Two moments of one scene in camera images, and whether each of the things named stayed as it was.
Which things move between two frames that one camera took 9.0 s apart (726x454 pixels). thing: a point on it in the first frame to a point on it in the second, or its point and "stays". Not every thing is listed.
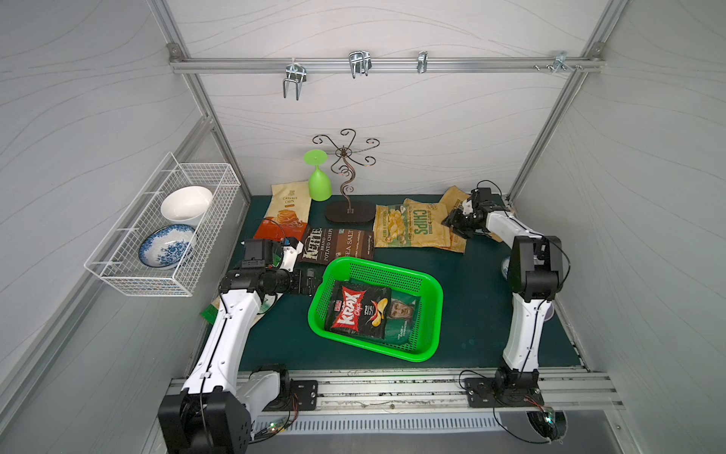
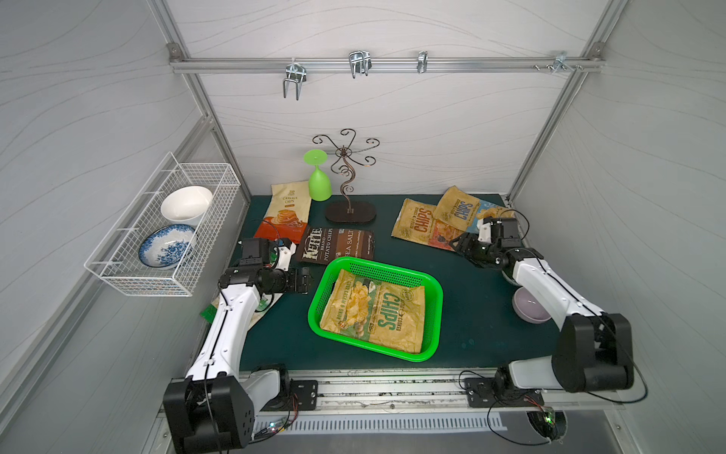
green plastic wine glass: (319, 186) stays
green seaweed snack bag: (267, 302) stays
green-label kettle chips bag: (411, 223) to (382, 312)
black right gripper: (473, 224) to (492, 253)
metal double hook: (295, 73) stays
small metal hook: (422, 61) stays
